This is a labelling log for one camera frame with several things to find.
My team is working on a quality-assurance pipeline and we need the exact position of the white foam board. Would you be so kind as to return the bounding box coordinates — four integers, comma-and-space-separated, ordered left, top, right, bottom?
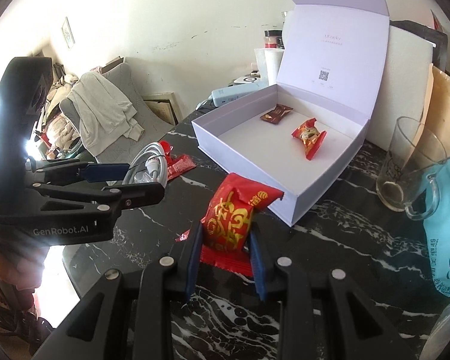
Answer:
367, 26, 433, 150

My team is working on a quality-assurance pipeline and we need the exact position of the jar with black lid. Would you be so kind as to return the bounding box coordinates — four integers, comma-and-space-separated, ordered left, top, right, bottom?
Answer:
263, 29, 284, 49

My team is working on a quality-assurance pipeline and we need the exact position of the white round device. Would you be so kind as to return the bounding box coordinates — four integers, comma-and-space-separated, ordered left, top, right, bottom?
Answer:
233, 76, 261, 85

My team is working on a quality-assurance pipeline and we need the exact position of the wooden framed picture on floor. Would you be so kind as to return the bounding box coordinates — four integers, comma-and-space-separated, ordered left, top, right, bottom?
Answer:
142, 92, 183, 126

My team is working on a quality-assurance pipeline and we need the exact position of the brown paper bag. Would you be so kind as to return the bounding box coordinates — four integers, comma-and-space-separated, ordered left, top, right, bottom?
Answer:
407, 63, 450, 164

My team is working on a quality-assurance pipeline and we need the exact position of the small wall picture frame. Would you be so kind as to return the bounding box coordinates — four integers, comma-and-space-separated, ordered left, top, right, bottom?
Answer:
61, 17, 75, 48

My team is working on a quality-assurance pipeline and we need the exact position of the white paper cup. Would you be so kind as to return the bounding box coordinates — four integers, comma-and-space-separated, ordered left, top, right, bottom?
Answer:
254, 48, 284, 86

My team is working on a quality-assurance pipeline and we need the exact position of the grey chair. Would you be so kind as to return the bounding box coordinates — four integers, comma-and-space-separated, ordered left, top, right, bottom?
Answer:
60, 63, 173, 164

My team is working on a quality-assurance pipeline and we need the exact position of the dark red snack packet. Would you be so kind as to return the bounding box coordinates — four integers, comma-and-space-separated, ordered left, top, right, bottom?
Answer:
260, 103, 293, 125

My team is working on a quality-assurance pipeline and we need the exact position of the white open gift box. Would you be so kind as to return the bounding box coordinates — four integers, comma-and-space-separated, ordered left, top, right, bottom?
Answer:
193, 0, 389, 226

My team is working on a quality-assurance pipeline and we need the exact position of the large red gold snack packet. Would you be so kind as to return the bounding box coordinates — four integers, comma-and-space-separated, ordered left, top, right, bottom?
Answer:
201, 173, 284, 277

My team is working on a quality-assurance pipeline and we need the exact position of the small red wrapper scrap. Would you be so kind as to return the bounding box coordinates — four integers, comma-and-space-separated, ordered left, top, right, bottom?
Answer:
175, 229, 190, 242

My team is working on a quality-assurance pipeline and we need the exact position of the grey cloth on chair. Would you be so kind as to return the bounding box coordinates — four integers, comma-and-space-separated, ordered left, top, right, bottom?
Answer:
68, 72, 145, 157

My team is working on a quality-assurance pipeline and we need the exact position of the light blue power bank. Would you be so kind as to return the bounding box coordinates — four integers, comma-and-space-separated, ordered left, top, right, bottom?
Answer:
210, 81, 268, 107

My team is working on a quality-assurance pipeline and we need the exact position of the long red snack packet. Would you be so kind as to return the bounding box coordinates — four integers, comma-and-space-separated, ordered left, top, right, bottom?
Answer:
167, 154, 196, 181

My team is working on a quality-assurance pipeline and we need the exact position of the clear glass mug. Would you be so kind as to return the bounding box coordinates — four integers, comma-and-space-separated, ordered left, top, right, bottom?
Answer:
376, 116, 447, 221

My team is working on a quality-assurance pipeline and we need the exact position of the person's hand holding gripper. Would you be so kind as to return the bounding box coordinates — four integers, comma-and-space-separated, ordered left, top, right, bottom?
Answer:
0, 247, 49, 291

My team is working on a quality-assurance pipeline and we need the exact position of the red plastic flower clip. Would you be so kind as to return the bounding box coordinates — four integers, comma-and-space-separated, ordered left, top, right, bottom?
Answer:
159, 140, 173, 157

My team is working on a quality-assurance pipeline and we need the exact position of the pile of clothes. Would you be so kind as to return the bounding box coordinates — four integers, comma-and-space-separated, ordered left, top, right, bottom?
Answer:
31, 63, 82, 159

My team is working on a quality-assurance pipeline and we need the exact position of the red yellow torn snack packet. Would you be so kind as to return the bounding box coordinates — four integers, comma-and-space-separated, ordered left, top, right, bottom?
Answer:
292, 118, 327, 161

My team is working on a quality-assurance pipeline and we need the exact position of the white charging cable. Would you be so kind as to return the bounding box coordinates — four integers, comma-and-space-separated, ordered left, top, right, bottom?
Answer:
121, 140, 172, 189

